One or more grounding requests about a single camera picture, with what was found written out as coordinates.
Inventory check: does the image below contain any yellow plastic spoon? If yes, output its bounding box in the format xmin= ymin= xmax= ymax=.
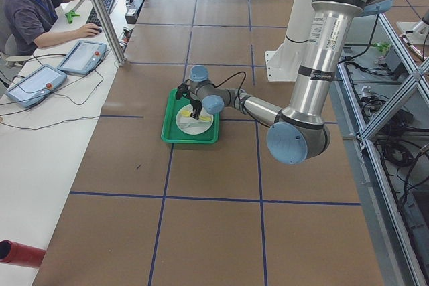
xmin=180 ymin=110 xmax=212 ymax=122

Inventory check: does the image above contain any red cylinder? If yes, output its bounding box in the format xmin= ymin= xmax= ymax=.
xmin=1 ymin=240 xmax=46 ymax=268

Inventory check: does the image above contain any seated man dark shirt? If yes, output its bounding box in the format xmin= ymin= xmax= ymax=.
xmin=4 ymin=0 xmax=99 ymax=56

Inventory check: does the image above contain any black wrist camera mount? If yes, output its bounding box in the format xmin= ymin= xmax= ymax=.
xmin=175 ymin=80 xmax=190 ymax=100

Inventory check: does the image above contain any green clamp tool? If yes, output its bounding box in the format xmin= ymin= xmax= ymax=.
xmin=65 ymin=0 xmax=85 ymax=24

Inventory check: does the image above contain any blue teach pendant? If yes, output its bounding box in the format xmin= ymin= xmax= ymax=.
xmin=5 ymin=64 xmax=67 ymax=108
xmin=57 ymin=40 xmax=107 ymax=76

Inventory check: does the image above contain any black keyboard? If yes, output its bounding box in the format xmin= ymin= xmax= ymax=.
xmin=85 ymin=0 xmax=118 ymax=27

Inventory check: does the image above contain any aluminium frame post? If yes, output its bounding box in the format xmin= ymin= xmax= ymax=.
xmin=91 ymin=0 xmax=126 ymax=66

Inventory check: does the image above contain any white round plate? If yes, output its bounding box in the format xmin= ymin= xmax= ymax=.
xmin=176 ymin=104 xmax=214 ymax=135

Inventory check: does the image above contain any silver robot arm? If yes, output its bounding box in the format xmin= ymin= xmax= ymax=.
xmin=183 ymin=0 xmax=393 ymax=164

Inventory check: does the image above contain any green plastic tray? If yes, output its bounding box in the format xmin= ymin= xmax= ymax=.
xmin=161 ymin=89 xmax=219 ymax=144

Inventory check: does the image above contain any aluminium frame rail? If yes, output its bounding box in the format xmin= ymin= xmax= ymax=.
xmin=336 ymin=15 xmax=428 ymax=285

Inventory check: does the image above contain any far blue teach pendant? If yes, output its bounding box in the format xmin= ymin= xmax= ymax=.
xmin=57 ymin=40 xmax=107 ymax=76

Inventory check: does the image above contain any near blue teach pendant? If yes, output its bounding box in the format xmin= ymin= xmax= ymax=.
xmin=5 ymin=64 xmax=67 ymax=108

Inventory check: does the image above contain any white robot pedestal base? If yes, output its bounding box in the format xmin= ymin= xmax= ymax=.
xmin=264 ymin=0 xmax=318 ymax=82

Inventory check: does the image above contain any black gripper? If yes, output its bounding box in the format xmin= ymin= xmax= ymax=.
xmin=188 ymin=96 xmax=202 ymax=120

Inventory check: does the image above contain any pale green plastic fork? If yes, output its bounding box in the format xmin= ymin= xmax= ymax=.
xmin=178 ymin=117 xmax=199 ymax=129

